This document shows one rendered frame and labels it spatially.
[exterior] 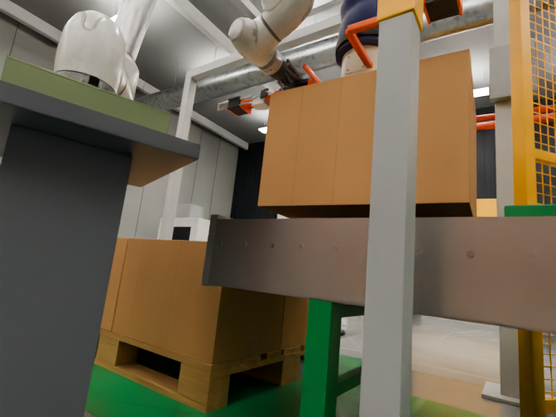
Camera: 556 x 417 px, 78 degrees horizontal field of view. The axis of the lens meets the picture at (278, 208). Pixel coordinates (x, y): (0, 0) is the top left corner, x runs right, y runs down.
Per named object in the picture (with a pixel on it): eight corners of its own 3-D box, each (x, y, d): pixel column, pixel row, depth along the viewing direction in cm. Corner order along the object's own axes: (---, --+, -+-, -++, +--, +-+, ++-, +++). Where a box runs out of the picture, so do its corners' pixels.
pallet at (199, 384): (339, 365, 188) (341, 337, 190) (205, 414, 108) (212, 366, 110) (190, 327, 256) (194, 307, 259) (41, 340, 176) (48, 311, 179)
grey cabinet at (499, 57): (536, 95, 174) (534, 43, 180) (537, 90, 170) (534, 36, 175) (490, 103, 186) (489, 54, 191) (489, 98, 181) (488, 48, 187)
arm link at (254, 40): (257, 75, 119) (286, 49, 114) (227, 49, 107) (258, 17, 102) (248, 56, 124) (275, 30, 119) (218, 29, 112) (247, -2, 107)
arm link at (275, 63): (252, 70, 122) (262, 79, 126) (273, 64, 116) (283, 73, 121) (256, 48, 123) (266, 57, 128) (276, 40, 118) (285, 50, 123)
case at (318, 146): (476, 230, 112) (476, 116, 119) (470, 203, 79) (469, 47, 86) (311, 227, 144) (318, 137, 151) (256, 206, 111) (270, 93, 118)
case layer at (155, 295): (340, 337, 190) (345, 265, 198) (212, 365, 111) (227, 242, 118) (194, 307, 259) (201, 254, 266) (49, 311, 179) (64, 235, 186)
